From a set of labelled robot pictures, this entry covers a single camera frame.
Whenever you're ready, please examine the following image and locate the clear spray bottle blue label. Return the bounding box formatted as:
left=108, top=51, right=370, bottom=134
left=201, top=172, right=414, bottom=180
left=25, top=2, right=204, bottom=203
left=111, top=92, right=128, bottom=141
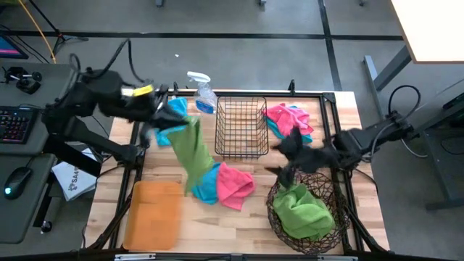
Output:
left=186, top=70, right=218, bottom=115

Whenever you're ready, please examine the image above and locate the black tripod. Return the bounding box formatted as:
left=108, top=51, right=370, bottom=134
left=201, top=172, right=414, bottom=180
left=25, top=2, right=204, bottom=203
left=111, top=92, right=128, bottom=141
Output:
left=28, top=0, right=90, bottom=55

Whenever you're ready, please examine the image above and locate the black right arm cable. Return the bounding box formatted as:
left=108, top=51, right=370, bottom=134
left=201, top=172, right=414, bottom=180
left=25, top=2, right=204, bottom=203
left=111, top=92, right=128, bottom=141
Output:
left=387, top=85, right=429, bottom=160

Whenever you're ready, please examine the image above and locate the pink microfiber towel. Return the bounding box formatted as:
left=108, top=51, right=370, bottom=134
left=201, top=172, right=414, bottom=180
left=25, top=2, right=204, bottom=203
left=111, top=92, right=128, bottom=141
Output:
left=262, top=103, right=315, bottom=138
left=216, top=162, right=257, bottom=212

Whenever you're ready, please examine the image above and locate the black wire basket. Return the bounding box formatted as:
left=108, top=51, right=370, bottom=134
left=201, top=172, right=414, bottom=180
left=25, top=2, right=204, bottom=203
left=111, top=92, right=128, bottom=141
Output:
left=214, top=95, right=270, bottom=161

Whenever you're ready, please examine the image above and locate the orange cloth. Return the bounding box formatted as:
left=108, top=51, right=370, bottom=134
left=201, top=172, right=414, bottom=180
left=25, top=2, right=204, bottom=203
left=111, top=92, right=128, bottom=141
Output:
left=123, top=180, right=184, bottom=252

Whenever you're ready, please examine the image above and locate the dark gray side desk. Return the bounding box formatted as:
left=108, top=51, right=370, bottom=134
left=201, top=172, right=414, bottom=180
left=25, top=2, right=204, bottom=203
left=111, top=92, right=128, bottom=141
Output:
left=409, top=78, right=464, bottom=211

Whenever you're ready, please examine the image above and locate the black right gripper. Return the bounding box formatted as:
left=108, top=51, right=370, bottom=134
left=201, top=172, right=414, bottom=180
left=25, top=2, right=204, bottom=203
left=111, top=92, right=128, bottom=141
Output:
left=266, top=126, right=344, bottom=189

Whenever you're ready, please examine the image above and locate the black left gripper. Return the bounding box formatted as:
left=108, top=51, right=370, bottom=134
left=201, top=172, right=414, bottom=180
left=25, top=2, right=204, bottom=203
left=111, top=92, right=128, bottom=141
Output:
left=144, top=85, right=189, bottom=133

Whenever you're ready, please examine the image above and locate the white printed booklet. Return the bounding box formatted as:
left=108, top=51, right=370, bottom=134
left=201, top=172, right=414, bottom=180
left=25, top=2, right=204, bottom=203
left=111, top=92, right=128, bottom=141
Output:
left=51, top=148, right=99, bottom=202

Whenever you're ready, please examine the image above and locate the black computer mouse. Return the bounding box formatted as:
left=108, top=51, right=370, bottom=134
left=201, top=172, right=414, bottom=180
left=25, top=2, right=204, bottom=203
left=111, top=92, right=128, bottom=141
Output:
left=3, top=166, right=33, bottom=200

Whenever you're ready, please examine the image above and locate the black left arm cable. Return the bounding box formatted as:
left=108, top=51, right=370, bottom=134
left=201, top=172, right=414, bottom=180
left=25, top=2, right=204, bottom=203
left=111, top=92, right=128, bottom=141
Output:
left=68, top=38, right=146, bottom=84

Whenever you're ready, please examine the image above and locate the blue microfiber towel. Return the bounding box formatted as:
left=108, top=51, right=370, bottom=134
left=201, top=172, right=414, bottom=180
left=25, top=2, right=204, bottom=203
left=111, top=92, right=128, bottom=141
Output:
left=154, top=96, right=189, bottom=148
left=191, top=162, right=222, bottom=206
left=266, top=104, right=313, bottom=144

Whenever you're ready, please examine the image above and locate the green microfiber towel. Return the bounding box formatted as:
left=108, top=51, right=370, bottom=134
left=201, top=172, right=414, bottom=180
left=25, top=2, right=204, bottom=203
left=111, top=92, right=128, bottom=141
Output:
left=165, top=115, right=215, bottom=195
left=272, top=183, right=336, bottom=242

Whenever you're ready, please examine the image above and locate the black backlit keyboard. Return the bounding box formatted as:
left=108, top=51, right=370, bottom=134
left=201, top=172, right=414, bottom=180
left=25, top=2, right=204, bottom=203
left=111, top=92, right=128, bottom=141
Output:
left=0, top=105, right=39, bottom=145

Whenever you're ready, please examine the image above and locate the computer monitor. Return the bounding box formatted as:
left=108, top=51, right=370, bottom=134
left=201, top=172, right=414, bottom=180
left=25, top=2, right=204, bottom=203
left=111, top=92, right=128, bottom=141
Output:
left=0, top=34, right=29, bottom=60

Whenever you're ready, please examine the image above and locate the black desk clamp device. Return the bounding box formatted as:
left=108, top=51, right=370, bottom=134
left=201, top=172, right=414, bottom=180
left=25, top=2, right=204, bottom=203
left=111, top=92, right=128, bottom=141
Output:
left=4, top=66, right=43, bottom=95

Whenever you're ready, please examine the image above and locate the yellow cable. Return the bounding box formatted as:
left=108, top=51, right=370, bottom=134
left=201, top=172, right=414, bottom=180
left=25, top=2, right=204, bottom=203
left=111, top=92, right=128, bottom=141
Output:
left=17, top=0, right=57, bottom=65

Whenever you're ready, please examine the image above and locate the white top table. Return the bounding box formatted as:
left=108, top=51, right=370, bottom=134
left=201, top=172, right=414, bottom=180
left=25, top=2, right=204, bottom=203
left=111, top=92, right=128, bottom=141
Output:
left=390, top=0, right=464, bottom=91

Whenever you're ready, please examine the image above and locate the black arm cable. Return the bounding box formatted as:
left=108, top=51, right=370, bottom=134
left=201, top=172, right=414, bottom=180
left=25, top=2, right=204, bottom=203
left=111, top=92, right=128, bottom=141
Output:
left=387, top=85, right=429, bottom=160
left=68, top=38, right=146, bottom=84

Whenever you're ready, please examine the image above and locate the dark woven round basket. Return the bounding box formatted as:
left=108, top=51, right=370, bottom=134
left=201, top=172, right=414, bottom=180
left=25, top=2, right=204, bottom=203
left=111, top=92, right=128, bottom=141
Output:
left=266, top=170, right=351, bottom=255

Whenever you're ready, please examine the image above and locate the black metal rig frame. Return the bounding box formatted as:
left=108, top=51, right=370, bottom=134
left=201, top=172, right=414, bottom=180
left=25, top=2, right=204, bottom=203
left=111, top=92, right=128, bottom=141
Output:
left=81, top=81, right=391, bottom=260

